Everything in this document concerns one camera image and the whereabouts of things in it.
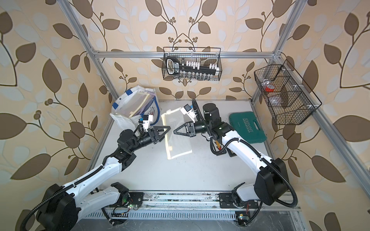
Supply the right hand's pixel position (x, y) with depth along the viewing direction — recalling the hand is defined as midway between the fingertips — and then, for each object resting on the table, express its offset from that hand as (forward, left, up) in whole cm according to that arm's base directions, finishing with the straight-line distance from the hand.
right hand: (174, 133), depth 67 cm
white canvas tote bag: (+32, +18, -18) cm, 41 cm away
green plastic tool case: (+19, -48, -25) cm, 57 cm away
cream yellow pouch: (-8, -2, +2) cm, 8 cm away
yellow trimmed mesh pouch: (+30, +28, -11) cm, 43 cm away
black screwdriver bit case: (+5, -26, -28) cm, 38 cm away
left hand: (+2, +3, +1) cm, 4 cm away
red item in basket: (+26, -54, +3) cm, 60 cm away
